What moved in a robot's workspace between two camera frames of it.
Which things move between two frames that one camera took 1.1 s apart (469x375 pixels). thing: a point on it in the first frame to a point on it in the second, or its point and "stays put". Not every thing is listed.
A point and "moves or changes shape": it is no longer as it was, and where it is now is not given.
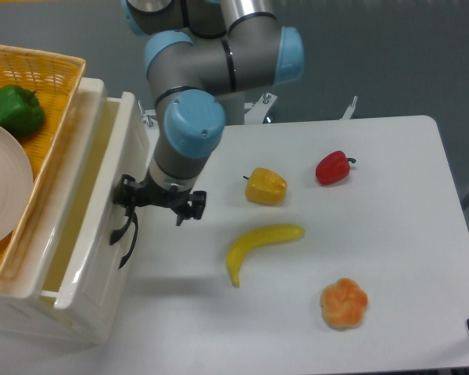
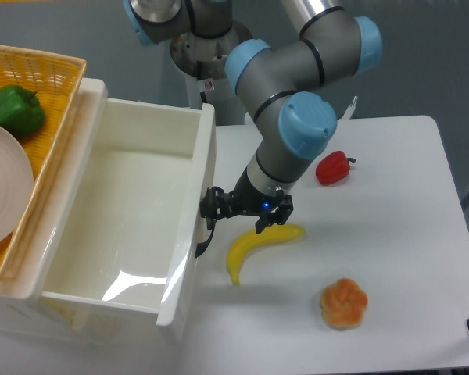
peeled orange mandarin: x=343 y=304 stays put
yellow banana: x=266 y=233 stays put
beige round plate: x=8 y=184 stays put
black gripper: x=130 y=194 to x=245 y=199
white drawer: x=107 y=139 moves or changes shape
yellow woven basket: x=55 y=78 stays put
